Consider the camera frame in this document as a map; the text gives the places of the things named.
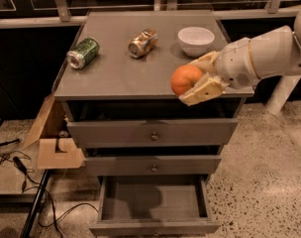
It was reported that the black tool on floor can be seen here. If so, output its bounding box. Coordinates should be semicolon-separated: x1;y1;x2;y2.
0;138;21;147

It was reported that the grey drawer cabinet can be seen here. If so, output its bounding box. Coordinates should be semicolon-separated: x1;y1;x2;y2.
52;10;258;238

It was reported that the green soda can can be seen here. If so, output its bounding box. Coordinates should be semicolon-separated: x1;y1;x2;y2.
66;38;99;69

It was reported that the black metal floor bar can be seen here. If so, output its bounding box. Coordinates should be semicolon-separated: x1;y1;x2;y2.
20;170;50;238

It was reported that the black cable on floor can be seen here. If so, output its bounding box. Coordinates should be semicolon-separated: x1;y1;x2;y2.
0;150;100;238

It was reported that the white ceramic bowl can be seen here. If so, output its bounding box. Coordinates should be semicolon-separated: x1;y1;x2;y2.
177;27;215;58

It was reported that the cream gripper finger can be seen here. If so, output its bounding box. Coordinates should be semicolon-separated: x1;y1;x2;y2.
178;72;229;106
191;51;220;74

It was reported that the grey middle drawer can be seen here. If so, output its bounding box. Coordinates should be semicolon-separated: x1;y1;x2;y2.
84;146;222;176

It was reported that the grey top drawer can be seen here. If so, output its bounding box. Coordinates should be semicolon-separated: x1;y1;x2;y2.
61;98;243;149

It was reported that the orange fruit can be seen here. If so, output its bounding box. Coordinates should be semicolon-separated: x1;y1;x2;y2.
170;64;203;95

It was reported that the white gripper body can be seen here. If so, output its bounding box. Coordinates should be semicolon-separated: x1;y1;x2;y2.
215;38;259;89

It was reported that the metal window railing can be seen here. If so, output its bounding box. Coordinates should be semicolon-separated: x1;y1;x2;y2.
0;0;301;30

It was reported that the grey bottom drawer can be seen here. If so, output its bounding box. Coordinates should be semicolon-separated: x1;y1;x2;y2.
90;175;220;237

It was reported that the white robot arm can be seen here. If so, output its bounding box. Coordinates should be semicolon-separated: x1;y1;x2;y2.
179;10;301;106

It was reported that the grey drawer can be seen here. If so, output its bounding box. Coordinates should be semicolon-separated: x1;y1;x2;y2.
84;146;222;176
61;98;243;149
90;175;220;237

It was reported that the crushed gold soda can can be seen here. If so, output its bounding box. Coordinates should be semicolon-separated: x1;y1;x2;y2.
128;29;158;59

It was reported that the white slanted pole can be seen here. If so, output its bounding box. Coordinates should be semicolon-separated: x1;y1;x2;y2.
265;75;301;115

